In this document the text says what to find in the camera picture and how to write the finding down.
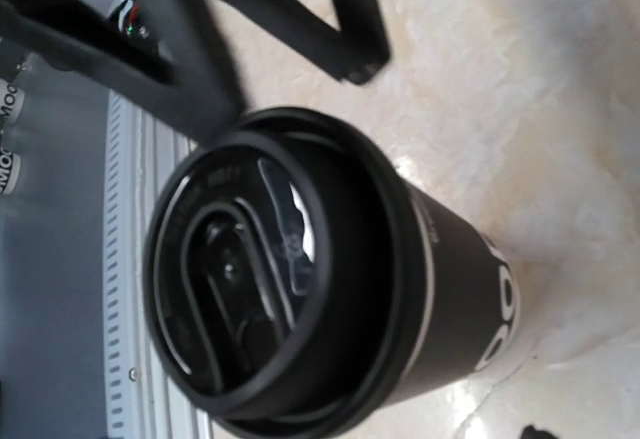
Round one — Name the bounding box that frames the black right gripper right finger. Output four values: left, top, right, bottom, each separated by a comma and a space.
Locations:
199, 0, 392, 85

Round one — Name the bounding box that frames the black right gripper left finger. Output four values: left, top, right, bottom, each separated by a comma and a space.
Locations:
1, 0, 248, 134

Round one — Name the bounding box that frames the black plastic cup lid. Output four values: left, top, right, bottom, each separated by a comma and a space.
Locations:
143, 108, 429, 438

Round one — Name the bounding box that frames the black paper coffee cup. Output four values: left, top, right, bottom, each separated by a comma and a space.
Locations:
387, 185, 521, 405

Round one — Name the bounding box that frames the aluminium front frame rail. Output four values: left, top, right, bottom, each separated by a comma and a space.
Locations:
0, 48, 216, 439

